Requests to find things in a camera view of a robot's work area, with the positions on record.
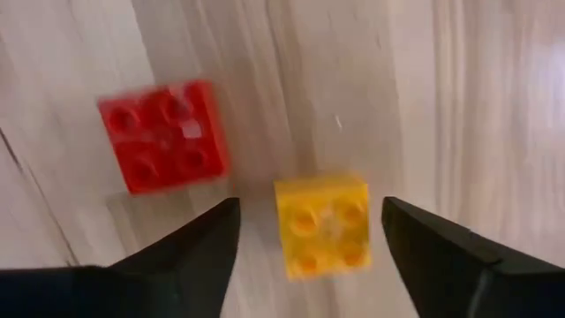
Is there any small yellow block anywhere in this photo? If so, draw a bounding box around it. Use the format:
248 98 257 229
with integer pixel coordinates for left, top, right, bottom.
273 172 372 282

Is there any small red block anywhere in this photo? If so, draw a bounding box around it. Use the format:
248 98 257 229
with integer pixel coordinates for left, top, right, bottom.
96 79 230 195

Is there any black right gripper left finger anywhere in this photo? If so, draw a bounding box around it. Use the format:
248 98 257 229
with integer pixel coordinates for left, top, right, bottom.
0 196 242 318

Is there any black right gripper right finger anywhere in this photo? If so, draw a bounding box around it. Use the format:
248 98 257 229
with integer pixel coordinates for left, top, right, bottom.
381 196 565 318

